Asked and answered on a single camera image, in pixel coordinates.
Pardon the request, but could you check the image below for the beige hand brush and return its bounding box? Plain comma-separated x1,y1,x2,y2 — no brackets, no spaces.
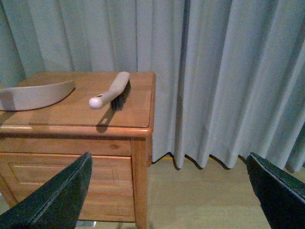
89,72,131,111

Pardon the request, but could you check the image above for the grey curtain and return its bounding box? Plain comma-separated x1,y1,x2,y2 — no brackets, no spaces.
0,0,305,172

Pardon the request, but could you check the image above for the beige plastic dustpan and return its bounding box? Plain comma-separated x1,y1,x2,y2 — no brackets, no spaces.
0,81,75,111

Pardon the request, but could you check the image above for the wooden nightstand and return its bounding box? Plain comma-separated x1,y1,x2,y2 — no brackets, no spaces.
0,72,156,229

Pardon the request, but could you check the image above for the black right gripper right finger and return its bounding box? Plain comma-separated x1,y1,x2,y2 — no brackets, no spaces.
246,153,305,229

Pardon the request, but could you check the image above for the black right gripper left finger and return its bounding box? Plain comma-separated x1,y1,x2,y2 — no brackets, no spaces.
0,152,93,229

